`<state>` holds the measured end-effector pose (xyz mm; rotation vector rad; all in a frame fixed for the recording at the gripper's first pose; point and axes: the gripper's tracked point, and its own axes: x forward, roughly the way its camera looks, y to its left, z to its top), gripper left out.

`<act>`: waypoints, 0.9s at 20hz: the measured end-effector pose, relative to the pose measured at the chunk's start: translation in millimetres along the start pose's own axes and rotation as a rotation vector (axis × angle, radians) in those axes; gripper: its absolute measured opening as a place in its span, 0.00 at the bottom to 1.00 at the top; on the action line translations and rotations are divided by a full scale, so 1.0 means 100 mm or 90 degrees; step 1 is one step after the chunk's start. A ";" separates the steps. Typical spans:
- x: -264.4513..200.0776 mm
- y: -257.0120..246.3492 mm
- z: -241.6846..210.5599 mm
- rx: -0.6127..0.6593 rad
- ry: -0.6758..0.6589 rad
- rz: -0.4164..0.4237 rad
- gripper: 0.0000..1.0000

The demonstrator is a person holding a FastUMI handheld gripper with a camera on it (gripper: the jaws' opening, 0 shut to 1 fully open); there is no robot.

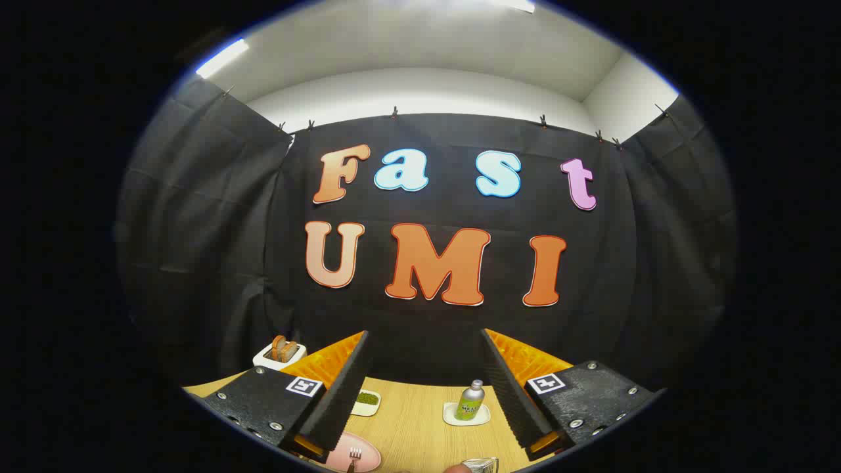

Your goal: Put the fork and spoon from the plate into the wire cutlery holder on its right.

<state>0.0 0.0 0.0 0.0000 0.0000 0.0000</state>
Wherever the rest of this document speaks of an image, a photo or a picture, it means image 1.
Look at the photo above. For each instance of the ceiling light strip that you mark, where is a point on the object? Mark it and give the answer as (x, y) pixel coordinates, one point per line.
(222, 58)

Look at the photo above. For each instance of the silver fork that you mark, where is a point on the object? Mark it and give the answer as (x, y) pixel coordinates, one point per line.
(355, 454)

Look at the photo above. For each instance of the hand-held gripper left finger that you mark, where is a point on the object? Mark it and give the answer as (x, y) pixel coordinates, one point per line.
(341, 401)

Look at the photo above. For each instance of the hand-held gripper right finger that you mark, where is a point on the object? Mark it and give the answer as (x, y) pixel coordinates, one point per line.
(509, 401)

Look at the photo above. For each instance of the toasted bread slice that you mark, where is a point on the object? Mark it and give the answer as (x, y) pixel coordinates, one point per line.
(290, 352)
(278, 347)

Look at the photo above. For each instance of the white divided tray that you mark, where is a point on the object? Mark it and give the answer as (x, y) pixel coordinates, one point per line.
(363, 408)

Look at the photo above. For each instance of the pink plate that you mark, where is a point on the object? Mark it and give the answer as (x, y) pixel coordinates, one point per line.
(368, 453)

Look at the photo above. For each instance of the white toaster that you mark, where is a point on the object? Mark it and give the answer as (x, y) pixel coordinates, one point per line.
(272, 360)

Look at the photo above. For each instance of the pile of green beans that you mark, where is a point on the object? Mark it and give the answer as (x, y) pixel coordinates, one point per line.
(367, 398)

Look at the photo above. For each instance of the small white dish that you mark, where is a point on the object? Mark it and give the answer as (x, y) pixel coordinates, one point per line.
(451, 418)

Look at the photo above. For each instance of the green drink bottle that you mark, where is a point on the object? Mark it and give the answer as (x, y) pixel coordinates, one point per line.
(470, 402)

